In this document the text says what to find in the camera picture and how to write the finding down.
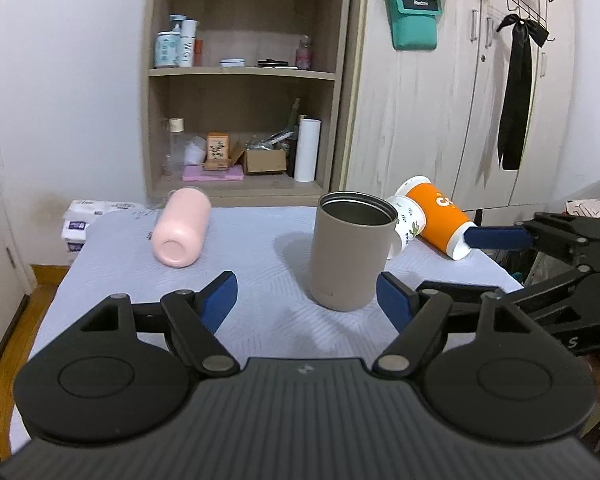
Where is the light blue jar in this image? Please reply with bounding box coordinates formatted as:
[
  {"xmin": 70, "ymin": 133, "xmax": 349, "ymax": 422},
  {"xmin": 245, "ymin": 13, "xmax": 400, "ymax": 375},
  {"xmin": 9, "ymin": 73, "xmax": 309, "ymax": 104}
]
[{"xmin": 153, "ymin": 31, "xmax": 179, "ymax": 68}]

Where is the teal pouch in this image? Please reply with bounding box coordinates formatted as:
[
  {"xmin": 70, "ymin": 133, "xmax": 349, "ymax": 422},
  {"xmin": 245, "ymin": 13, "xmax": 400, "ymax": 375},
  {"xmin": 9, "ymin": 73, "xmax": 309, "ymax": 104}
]
[{"xmin": 386, "ymin": 0, "xmax": 443, "ymax": 52}]

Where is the pink bottle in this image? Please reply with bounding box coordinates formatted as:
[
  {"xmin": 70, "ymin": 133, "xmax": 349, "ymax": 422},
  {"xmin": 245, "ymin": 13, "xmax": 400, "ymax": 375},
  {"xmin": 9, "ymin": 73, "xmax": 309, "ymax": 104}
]
[
  {"xmin": 296, "ymin": 36, "xmax": 314, "ymax": 71},
  {"xmin": 151, "ymin": 187, "xmax": 212, "ymax": 267}
]

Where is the clear bottle beige cap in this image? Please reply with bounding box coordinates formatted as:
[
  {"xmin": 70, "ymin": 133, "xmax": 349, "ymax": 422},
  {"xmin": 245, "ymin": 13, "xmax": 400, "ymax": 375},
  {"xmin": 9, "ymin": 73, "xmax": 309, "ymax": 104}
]
[{"xmin": 162, "ymin": 117, "xmax": 186, "ymax": 178}]

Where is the orange floral box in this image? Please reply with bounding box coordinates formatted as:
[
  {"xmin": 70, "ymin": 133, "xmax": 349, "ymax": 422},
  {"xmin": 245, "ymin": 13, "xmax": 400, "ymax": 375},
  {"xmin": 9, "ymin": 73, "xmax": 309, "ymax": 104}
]
[{"xmin": 203, "ymin": 132, "xmax": 232, "ymax": 171}]

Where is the light wooden wardrobe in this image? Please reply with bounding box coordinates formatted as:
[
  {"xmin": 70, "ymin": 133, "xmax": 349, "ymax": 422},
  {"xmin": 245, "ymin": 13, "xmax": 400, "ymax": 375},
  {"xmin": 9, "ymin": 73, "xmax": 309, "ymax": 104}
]
[{"xmin": 330, "ymin": 0, "xmax": 581, "ymax": 226}]

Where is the beige metal cup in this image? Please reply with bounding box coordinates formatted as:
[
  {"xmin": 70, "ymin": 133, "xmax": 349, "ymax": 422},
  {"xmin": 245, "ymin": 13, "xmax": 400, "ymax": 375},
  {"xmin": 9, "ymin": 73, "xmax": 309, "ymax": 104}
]
[{"xmin": 308, "ymin": 191, "xmax": 398, "ymax": 311}]

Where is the white tissue pack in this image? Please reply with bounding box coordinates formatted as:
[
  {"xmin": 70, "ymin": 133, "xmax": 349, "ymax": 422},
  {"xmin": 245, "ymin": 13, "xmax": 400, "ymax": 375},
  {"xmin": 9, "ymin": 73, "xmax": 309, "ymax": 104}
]
[
  {"xmin": 70, "ymin": 199, "xmax": 148, "ymax": 221},
  {"xmin": 61, "ymin": 217, "xmax": 90, "ymax": 254}
]

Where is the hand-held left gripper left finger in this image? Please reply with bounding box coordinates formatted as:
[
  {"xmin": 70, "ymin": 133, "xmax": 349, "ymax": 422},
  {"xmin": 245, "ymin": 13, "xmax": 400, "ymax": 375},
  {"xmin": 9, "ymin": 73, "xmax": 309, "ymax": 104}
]
[{"xmin": 77, "ymin": 271, "xmax": 241, "ymax": 378}]

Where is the small white cup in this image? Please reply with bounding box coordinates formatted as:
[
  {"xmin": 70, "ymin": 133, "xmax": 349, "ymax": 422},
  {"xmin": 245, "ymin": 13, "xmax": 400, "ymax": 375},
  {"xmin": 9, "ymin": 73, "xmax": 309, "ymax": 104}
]
[{"xmin": 185, "ymin": 136, "xmax": 208, "ymax": 165}]

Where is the black ribbon bow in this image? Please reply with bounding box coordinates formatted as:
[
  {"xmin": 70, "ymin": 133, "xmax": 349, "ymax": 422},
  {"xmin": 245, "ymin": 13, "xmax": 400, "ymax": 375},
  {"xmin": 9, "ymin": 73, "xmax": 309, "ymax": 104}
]
[{"xmin": 496, "ymin": 14, "xmax": 550, "ymax": 171}]

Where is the patterned cloth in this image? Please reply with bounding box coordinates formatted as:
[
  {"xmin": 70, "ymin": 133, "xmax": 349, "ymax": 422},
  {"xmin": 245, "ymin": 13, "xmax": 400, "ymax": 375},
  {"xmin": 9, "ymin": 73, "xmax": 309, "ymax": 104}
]
[{"xmin": 565, "ymin": 197, "xmax": 600, "ymax": 222}]

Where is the pink flat box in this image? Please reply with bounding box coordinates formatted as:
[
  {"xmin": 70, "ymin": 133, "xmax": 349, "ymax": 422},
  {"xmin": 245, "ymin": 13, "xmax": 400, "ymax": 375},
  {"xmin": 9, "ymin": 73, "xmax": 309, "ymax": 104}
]
[{"xmin": 181, "ymin": 164, "xmax": 245, "ymax": 182}]

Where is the cardboard box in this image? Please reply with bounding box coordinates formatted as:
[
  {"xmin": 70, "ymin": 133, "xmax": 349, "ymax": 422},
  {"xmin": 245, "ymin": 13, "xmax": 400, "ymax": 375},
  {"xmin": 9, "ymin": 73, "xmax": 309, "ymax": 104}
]
[{"xmin": 230, "ymin": 142, "xmax": 287, "ymax": 175}]

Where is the white door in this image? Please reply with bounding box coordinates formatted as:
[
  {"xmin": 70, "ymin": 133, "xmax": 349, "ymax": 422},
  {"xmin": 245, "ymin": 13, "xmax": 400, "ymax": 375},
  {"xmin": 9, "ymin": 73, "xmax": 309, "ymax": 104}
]
[{"xmin": 0, "ymin": 0, "xmax": 31, "ymax": 361}]

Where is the wooden bookshelf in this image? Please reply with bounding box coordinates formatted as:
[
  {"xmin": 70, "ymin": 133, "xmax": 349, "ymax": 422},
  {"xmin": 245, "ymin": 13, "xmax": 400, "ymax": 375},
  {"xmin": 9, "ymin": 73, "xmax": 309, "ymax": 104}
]
[{"xmin": 142, "ymin": 0, "xmax": 353, "ymax": 208}]

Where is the white tube bottle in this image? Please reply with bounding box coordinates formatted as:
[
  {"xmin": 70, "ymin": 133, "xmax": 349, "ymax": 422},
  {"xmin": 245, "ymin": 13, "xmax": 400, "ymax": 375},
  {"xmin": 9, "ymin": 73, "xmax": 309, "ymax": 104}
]
[{"xmin": 179, "ymin": 20, "xmax": 200, "ymax": 67}]

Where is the orange cup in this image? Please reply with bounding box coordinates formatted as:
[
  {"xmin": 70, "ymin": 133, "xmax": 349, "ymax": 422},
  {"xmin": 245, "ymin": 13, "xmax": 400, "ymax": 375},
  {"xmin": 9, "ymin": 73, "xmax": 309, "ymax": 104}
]
[{"xmin": 395, "ymin": 176, "xmax": 477, "ymax": 261}]

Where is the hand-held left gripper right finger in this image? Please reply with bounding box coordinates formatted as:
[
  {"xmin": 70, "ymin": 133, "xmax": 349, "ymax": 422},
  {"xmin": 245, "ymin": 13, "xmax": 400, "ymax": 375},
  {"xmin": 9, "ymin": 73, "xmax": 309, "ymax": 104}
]
[{"xmin": 372, "ymin": 271, "xmax": 536, "ymax": 378}]

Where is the white floral cup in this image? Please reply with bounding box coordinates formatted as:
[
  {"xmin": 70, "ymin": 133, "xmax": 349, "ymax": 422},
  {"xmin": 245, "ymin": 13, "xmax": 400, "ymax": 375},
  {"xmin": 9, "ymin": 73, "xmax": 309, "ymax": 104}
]
[{"xmin": 385, "ymin": 195, "xmax": 427, "ymax": 260}]

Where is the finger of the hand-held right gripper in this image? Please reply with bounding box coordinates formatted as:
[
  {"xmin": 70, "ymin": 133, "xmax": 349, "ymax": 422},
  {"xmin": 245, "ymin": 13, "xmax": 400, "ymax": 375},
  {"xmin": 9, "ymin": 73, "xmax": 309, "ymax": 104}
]
[
  {"xmin": 464, "ymin": 211, "xmax": 600, "ymax": 267},
  {"xmin": 416, "ymin": 264, "xmax": 598, "ymax": 322}
]

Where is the white paper roll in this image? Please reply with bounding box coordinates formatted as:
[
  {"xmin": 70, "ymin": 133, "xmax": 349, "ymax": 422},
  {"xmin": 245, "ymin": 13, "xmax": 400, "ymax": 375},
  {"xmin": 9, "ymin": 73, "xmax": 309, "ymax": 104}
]
[{"xmin": 293, "ymin": 118, "xmax": 322, "ymax": 182}]

